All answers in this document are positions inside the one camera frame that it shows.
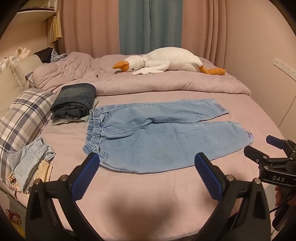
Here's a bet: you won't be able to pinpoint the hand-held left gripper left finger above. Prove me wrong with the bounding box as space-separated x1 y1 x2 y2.
25 152 109 241

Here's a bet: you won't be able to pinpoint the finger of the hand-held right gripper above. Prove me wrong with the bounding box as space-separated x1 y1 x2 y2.
243 146 288 165
266 135 296 160

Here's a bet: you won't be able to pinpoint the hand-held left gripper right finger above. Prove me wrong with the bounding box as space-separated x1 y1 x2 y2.
194 152 271 241

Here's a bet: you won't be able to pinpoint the light blue denim pants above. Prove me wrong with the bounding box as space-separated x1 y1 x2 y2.
83 99 255 174

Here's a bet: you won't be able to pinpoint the person's right hand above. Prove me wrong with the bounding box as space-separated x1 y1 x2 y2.
275 185 288 207

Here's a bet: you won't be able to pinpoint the cream patterned cloth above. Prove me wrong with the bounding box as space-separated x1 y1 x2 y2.
8 160 53 193

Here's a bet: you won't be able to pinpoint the folded light green cloth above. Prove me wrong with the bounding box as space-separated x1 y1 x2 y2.
51 98 99 126

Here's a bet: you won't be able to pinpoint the pale denim shorts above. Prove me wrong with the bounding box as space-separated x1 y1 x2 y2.
7 137 56 193

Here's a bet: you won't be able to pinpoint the folded dark denim jeans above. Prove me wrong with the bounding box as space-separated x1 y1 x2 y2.
50 83 97 121

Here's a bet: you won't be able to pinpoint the red printed box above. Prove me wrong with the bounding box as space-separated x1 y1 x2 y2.
6 209 23 225

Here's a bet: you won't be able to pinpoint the plaid pillow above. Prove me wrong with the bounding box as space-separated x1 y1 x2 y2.
0 88 58 183

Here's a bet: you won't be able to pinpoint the pink duvet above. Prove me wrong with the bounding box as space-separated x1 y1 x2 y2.
31 51 252 97

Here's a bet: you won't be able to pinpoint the beige headboard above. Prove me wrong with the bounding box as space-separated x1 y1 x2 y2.
0 66 22 122

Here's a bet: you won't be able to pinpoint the white goose plush toy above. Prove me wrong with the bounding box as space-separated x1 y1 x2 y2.
112 47 227 76

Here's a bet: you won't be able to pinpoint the plaid crumpled cloth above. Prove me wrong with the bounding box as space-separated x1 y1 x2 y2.
49 49 69 63

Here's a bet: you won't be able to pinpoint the beige cushion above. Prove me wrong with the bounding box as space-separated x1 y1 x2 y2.
9 54 43 90

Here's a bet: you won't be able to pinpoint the dark crumpled garment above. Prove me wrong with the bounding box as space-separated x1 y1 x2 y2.
33 47 55 63

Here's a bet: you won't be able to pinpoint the pink curtain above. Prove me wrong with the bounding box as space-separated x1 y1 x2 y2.
56 0 121 58
180 0 229 68

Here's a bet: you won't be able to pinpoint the yellow pleated fabric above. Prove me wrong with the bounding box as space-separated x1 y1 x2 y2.
50 13 63 43

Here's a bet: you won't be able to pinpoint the blue curtain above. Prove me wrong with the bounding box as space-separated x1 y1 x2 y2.
118 0 184 56

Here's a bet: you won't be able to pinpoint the white shelf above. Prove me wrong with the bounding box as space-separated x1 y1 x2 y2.
16 0 59 22

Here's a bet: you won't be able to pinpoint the white wall outlet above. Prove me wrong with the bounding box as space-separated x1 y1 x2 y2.
273 58 296 81

